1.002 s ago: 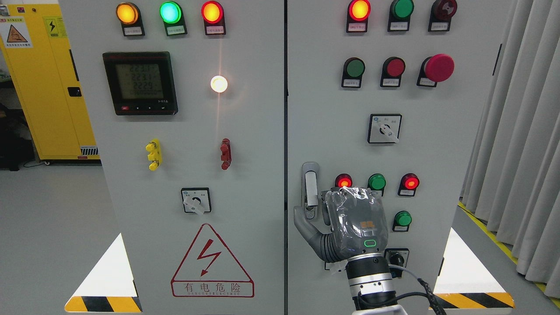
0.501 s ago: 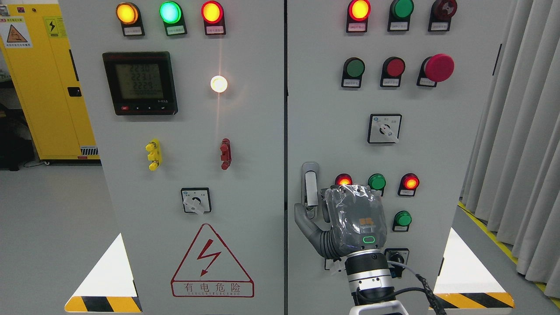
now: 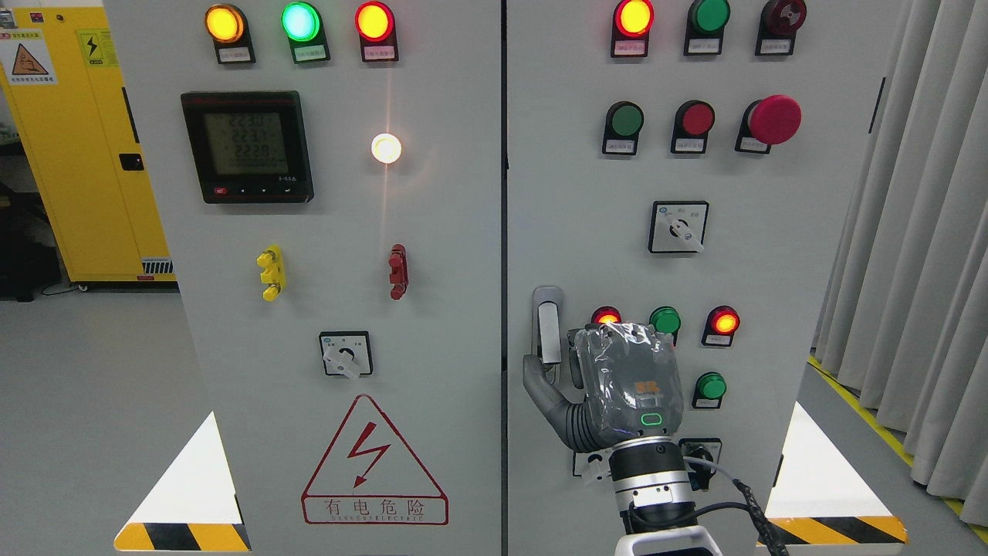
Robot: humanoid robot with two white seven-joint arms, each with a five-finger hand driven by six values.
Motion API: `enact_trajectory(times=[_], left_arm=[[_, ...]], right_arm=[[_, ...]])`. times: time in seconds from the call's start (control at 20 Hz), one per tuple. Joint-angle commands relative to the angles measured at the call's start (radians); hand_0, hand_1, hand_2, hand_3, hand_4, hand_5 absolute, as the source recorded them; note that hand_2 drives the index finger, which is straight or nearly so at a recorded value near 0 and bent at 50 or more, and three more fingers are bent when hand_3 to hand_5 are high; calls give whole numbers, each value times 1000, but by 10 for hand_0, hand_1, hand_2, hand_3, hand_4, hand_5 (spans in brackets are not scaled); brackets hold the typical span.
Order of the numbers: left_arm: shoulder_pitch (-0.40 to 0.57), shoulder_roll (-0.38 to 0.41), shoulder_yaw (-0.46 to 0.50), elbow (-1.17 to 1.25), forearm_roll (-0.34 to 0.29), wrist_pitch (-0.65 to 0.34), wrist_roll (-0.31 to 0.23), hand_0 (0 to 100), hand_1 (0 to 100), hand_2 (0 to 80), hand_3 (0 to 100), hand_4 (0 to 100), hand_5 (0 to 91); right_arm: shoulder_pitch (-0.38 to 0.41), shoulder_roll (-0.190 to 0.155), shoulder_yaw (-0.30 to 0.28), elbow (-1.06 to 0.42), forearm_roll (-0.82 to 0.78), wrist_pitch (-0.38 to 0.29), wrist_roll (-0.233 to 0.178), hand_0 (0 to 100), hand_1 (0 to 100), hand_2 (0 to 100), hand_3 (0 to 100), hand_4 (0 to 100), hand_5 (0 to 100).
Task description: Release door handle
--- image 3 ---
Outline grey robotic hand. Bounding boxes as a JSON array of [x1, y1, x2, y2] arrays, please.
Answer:
[[523, 323, 685, 453]]

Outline silver door handle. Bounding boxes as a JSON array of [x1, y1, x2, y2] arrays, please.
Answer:
[[532, 286, 563, 385]]

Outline grey cabinet right door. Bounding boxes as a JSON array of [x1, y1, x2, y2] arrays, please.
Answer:
[[506, 1, 909, 555]]

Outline grey cabinet door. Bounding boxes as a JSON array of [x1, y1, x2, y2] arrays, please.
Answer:
[[103, 1, 507, 555], [506, 1, 909, 555]]

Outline grey cabinet left door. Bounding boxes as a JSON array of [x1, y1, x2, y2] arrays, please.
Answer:
[[103, 1, 507, 555]]

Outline red indicator light left door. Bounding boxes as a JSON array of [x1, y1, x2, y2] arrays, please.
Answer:
[[355, 1, 400, 63]]

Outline green indicator light left door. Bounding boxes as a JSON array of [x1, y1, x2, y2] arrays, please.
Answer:
[[281, 1, 330, 64]]

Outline yellow indicator light left door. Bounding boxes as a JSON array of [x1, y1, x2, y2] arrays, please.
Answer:
[[205, 3, 256, 66]]

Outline green light middle centre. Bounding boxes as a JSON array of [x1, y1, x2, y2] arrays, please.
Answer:
[[649, 306, 682, 345]]

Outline lit red light middle left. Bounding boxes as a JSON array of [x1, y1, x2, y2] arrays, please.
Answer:
[[590, 306, 622, 325]]

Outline lit red light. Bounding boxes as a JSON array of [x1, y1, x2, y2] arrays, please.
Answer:
[[701, 305, 740, 348], [590, 306, 622, 325]]

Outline green button lower right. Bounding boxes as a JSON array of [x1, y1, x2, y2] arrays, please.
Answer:
[[691, 371, 728, 409]]

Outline lit red light middle right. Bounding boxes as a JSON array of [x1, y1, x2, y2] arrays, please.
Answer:
[[701, 305, 740, 348]]

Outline green push button upper row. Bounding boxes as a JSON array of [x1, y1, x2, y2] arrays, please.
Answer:
[[602, 100, 645, 156]]

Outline red terminal connector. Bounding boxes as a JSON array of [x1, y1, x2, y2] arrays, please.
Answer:
[[387, 244, 409, 300]]

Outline red push button upper row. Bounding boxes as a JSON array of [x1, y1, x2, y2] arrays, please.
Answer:
[[669, 100, 716, 154]]

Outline grey curtain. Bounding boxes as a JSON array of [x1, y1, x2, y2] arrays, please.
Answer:
[[814, 1, 987, 525]]

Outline red lightning warning sticker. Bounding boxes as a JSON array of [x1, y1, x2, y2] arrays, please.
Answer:
[[301, 395, 449, 527]]

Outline red mushroom emergency stop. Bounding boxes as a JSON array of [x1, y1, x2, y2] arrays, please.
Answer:
[[734, 94, 802, 154]]

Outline white indicator light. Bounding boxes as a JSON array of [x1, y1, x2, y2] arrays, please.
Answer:
[[370, 131, 403, 164]]

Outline green indicator light top right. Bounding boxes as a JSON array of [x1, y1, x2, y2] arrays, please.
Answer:
[[682, 0, 731, 56]]

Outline red indicator light top right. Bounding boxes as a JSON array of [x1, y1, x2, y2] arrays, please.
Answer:
[[610, 0, 655, 59]]

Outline yellow terminal connector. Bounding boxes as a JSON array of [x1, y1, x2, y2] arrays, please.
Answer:
[[256, 244, 286, 302]]

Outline dark red buzzer top right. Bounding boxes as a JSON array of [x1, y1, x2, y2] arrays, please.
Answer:
[[755, 0, 807, 56]]

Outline black digital power meter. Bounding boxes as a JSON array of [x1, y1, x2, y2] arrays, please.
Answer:
[[181, 90, 314, 204]]

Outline yellow safety cabinet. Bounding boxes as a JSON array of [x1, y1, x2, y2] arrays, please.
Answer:
[[2, 1, 176, 284]]

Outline lower white rotary switch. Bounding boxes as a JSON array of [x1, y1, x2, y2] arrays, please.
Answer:
[[572, 449, 613, 488]]

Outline black key selector switch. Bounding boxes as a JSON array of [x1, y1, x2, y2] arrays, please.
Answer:
[[678, 437, 722, 490]]

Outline right door upper rotary switch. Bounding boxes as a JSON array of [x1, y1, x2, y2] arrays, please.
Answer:
[[647, 201, 709, 254]]

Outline door rotary switch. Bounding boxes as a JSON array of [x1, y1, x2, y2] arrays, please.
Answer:
[[318, 331, 374, 379], [647, 201, 709, 254]]

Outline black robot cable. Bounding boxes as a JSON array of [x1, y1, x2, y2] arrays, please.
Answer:
[[629, 456, 790, 556]]

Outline left door rotary switch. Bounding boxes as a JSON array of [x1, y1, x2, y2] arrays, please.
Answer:
[[318, 331, 374, 379]]

